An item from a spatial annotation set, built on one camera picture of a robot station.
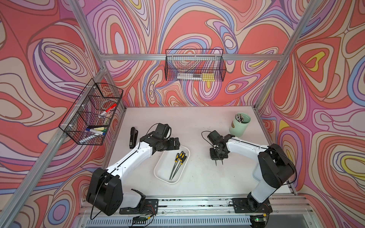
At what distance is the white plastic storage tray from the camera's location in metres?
0.80

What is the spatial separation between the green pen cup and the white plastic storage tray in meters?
0.36

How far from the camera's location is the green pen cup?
923 mm
